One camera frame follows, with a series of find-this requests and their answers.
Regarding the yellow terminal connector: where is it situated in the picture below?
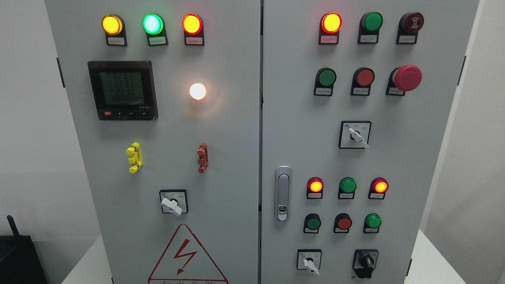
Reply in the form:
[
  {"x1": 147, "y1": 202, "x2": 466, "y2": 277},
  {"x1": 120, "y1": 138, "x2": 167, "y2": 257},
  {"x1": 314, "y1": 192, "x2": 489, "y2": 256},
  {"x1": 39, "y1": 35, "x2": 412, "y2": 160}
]
[{"x1": 126, "y1": 142, "x2": 142, "y2": 173}]

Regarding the black box with antenna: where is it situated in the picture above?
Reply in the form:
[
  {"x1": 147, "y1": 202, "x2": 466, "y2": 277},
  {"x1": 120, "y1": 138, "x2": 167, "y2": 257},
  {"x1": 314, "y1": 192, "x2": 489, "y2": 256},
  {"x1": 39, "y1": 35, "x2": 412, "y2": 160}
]
[{"x1": 0, "y1": 215, "x2": 47, "y2": 284}]

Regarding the white selector switch left door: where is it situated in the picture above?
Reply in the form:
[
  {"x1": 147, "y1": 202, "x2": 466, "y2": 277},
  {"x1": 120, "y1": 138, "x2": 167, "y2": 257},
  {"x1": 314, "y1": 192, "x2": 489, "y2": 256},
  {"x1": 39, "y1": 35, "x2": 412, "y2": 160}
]
[{"x1": 159, "y1": 189, "x2": 188, "y2": 217}]

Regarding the red push button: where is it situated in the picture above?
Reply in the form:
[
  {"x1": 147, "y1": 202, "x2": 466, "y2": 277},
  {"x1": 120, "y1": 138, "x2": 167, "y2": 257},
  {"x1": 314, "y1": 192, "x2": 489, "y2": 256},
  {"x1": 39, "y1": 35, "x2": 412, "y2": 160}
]
[
  {"x1": 350, "y1": 67, "x2": 375, "y2": 96},
  {"x1": 333, "y1": 213, "x2": 352, "y2": 234}
]

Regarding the black knob selector switch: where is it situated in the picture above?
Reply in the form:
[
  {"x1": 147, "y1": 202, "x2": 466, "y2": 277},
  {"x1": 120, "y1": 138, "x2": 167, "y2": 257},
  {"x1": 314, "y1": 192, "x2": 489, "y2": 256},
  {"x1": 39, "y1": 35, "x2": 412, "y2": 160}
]
[{"x1": 352, "y1": 249, "x2": 379, "y2": 279}]

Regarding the red indicator light left door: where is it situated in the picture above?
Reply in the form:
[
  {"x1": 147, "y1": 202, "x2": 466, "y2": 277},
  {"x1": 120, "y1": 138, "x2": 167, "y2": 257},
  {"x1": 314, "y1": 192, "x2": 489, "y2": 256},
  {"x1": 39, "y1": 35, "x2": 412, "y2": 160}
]
[{"x1": 182, "y1": 14, "x2": 204, "y2": 46}]

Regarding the black digital power meter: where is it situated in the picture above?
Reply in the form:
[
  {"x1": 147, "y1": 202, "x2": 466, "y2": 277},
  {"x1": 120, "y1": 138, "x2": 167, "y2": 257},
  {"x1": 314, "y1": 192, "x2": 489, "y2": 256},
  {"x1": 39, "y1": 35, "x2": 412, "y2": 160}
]
[{"x1": 87, "y1": 60, "x2": 158, "y2": 121}]

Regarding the white lit indicator light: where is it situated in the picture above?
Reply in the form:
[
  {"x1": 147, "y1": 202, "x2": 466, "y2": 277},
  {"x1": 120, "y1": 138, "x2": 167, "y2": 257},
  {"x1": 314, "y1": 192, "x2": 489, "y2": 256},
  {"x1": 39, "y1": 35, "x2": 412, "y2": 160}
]
[{"x1": 189, "y1": 83, "x2": 207, "y2": 100}]

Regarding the green push button lower right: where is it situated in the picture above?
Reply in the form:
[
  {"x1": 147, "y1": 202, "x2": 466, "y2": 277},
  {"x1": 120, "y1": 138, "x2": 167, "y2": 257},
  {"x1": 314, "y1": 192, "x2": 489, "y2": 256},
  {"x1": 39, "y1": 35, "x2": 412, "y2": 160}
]
[{"x1": 363, "y1": 213, "x2": 382, "y2": 234}]

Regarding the red indicator light door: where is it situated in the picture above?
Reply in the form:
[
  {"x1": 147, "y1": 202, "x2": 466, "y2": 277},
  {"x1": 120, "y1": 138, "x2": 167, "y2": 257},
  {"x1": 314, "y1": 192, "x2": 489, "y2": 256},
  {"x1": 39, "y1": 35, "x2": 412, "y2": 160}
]
[
  {"x1": 318, "y1": 11, "x2": 342, "y2": 45},
  {"x1": 182, "y1": 14, "x2": 204, "y2": 46}
]

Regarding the red lit indicator lower left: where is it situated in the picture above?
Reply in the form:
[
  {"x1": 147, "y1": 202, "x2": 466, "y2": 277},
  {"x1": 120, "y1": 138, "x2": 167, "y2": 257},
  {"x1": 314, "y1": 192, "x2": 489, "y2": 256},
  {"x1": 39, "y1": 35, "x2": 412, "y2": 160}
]
[{"x1": 306, "y1": 177, "x2": 324, "y2": 199}]

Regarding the green lit indicator light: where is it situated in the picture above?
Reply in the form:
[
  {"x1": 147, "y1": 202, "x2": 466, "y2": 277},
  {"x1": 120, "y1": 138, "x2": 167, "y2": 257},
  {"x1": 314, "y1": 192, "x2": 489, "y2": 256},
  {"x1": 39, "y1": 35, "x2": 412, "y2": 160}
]
[{"x1": 142, "y1": 14, "x2": 168, "y2": 46}]

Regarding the dark red buzzer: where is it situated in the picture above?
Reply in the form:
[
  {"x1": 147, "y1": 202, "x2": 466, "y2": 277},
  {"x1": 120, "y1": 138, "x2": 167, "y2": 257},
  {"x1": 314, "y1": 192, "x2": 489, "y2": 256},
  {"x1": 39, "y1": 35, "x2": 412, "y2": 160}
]
[{"x1": 396, "y1": 12, "x2": 424, "y2": 45}]

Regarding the red emergency stop button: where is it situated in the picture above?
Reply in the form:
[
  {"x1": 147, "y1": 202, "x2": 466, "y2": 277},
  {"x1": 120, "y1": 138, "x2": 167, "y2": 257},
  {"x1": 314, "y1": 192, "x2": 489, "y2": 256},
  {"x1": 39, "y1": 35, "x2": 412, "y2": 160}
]
[{"x1": 385, "y1": 64, "x2": 423, "y2": 96}]

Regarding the white selector switch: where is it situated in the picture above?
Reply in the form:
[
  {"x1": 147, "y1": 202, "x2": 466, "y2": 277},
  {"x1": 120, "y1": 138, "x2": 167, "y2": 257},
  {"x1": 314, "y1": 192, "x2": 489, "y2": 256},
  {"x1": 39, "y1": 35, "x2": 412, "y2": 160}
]
[
  {"x1": 296, "y1": 249, "x2": 322, "y2": 276},
  {"x1": 339, "y1": 121, "x2": 372, "y2": 149}
]

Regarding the red push button upper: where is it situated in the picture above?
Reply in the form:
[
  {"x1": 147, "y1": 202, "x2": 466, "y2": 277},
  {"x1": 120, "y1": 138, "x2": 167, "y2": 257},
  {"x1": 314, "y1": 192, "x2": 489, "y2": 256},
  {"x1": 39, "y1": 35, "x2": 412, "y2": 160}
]
[{"x1": 350, "y1": 67, "x2": 375, "y2": 96}]

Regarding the green push button lower left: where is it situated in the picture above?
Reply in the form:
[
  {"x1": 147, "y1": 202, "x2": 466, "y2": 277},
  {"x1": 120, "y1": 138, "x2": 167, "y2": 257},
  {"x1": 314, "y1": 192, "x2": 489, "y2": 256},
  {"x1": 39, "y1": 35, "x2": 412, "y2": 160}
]
[{"x1": 303, "y1": 213, "x2": 322, "y2": 234}]

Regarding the green indicator light lower middle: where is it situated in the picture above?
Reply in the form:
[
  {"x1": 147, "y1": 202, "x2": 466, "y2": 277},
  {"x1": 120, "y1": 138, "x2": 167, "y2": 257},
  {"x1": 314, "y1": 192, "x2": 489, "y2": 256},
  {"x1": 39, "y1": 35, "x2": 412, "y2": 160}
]
[{"x1": 337, "y1": 177, "x2": 357, "y2": 200}]

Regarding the green push button upper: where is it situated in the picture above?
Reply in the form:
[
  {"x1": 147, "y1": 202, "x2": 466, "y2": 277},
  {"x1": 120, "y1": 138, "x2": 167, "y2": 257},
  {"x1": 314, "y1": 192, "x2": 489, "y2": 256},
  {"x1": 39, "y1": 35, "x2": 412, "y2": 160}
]
[{"x1": 314, "y1": 67, "x2": 337, "y2": 96}]

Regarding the red push button lower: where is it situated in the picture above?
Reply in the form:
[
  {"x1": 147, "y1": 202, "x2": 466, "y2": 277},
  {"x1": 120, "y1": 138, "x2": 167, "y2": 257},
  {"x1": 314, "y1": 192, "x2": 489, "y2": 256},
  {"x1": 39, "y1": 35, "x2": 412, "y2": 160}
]
[{"x1": 333, "y1": 213, "x2": 352, "y2": 234}]

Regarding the white selector switch bottom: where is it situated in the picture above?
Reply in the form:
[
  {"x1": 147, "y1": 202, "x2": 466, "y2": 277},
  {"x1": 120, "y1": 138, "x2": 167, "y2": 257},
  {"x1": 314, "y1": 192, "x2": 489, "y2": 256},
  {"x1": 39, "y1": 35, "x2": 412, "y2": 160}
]
[{"x1": 296, "y1": 249, "x2": 322, "y2": 276}]

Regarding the red terminal connector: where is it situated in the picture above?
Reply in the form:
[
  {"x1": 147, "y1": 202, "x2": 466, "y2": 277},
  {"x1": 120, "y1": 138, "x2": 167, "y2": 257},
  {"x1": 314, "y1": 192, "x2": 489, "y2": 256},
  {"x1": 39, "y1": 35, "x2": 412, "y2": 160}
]
[{"x1": 197, "y1": 142, "x2": 209, "y2": 173}]

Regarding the red indicator light lower right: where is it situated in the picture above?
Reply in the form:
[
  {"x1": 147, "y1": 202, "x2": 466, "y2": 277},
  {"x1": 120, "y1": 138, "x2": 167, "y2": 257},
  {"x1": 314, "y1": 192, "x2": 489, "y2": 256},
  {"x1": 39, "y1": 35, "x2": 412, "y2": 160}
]
[{"x1": 368, "y1": 177, "x2": 389, "y2": 200}]

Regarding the white selector switch upper right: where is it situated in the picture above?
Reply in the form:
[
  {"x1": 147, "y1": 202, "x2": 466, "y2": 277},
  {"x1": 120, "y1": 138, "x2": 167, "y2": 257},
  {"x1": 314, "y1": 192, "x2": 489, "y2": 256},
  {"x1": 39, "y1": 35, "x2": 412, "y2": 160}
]
[{"x1": 339, "y1": 121, "x2": 372, "y2": 149}]

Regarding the red indicator light right door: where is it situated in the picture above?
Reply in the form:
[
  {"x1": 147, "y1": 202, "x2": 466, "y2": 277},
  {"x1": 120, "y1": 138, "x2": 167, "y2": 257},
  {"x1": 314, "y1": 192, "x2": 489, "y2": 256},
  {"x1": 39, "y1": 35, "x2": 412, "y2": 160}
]
[{"x1": 318, "y1": 11, "x2": 342, "y2": 45}]

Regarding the green push button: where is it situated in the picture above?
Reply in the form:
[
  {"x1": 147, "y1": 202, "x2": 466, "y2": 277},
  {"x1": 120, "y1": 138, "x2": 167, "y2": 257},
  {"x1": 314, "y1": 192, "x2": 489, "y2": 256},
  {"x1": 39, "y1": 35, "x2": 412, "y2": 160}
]
[
  {"x1": 363, "y1": 213, "x2": 382, "y2": 234},
  {"x1": 314, "y1": 67, "x2": 337, "y2": 96},
  {"x1": 303, "y1": 213, "x2": 322, "y2": 234}
]

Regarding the yellow indicator light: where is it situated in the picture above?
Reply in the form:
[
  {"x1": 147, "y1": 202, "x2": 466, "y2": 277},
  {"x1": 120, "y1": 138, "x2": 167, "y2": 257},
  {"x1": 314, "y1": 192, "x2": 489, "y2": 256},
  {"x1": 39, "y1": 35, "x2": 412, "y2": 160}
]
[{"x1": 101, "y1": 14, "x2": 127, "y2": 47}]

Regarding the silver door latch handle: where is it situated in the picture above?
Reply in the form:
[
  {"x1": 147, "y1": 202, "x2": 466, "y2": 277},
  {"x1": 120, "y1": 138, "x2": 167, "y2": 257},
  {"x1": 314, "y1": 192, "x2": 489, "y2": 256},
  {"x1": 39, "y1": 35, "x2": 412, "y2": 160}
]
[{"x1": 274, "y1": 165, "x2": 292, "y2": 222}]

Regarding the red high voltage warning sticker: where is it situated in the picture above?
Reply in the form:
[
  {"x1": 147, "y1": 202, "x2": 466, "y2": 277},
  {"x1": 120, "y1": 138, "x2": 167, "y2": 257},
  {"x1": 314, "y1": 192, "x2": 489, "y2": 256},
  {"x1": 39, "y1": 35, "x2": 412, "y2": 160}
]
[{"x1": 148, "y1": 224, "x2": 228, "y2": 284}]

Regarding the grey electrical control cabinet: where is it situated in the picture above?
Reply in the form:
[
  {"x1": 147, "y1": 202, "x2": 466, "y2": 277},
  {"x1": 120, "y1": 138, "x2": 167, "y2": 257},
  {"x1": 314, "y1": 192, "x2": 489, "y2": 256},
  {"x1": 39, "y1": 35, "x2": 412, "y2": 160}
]
[{"x1": 45, "y1": 0, "x2": 479, "y2": 284}]

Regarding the green indicator light top right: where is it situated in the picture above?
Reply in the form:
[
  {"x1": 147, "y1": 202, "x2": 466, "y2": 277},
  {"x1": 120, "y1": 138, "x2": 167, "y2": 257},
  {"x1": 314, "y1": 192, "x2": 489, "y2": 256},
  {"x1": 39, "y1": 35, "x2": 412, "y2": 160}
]
[{"x1": 357, "y1": 11, "x2": 383, "y2": 44}]

